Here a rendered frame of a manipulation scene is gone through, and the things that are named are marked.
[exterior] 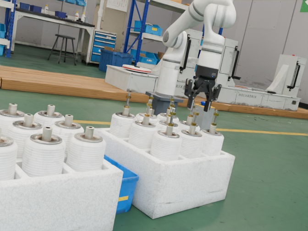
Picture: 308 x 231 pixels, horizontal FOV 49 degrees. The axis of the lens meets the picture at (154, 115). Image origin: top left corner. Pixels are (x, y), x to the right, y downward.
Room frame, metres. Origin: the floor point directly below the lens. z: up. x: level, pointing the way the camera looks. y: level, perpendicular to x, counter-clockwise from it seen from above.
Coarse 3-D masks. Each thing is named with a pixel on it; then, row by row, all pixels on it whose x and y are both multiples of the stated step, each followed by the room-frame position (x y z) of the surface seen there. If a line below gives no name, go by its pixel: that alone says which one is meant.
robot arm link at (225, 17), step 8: (216, 0) 1.21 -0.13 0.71; (224, 0) 1.19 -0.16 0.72; (232, 0) 1.22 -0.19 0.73; (224, 8) 1.14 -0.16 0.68; (232, 8) 1.14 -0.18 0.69; (216, 16) 1.13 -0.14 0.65; (224, 16) 1.13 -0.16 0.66; (232, 16) 1.13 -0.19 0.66; (216, 24) 1.15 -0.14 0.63; (224, 24) 1.14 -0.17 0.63; (232, 24) 1.14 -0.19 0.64
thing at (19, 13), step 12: (84, 0) 6.96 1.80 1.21; (24, 12) 5.80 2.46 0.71; (36, 12) 5.87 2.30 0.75; (48, 12) 6.59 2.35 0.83; (84, 12) 6.97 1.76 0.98; (72, 24) 6.25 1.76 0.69; (84, 24) 6.34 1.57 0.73; (12, 36) 5.71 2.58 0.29; (12, 48) 5.72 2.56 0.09; (48, 48) 6.65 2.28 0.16
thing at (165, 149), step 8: (160, 136) 1.05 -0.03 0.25; (152, 144) 1.07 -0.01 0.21; (160, 144) 1.04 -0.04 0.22; (168, 144) 1.03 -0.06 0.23; (176, 144) 1.05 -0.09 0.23; (152, 152) 1.06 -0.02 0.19; (160, 152) 1.04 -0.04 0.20; (168, 152) 1.04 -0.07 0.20; (176, 152) 1.05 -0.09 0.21; (168, 160) 1.04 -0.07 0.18
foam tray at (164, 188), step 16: (96, 128) 1.25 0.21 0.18; (112, 144) 1.16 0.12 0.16; (128, 144) 1.12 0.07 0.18; (128, 160) 1.09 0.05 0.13; (144, 160) 1.03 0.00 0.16; (160, 160) 1.01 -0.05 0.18; (176, 160) 1.05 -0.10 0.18; (192, 160) 1.08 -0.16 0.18; (208, 160) 1.13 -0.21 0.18; (224, 160) 1.20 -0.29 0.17; (144, 176) 1.02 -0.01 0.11; (160, 176) 0.98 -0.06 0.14; (176, 176) 1.02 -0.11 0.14; (192, 176) 1.08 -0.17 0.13; (208, 176) 1.14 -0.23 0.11; (224, 176) 1.22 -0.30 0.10; (144, 192) 1.01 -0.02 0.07; (160, 192) 0.98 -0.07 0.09; (176, 192) 1.03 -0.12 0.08; (192, 192) 1.09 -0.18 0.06; (208, 192) 1.16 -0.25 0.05; (224, 192) 1.23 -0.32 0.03; (144, 208) 1.00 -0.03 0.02; (160, 208) 0.99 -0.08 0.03; (176, 208) 1.05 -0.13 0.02
